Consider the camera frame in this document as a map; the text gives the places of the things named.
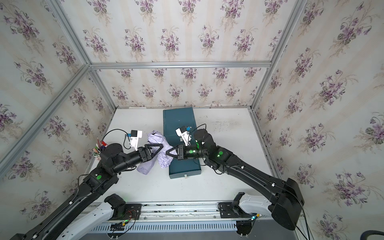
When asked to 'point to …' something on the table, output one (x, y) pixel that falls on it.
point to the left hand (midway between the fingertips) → (162, 150)
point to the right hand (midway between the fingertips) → (169, 155)
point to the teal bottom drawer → (183, 168)
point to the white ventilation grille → (172, 226)
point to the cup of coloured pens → (96, 151)
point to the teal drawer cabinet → (173, 119)
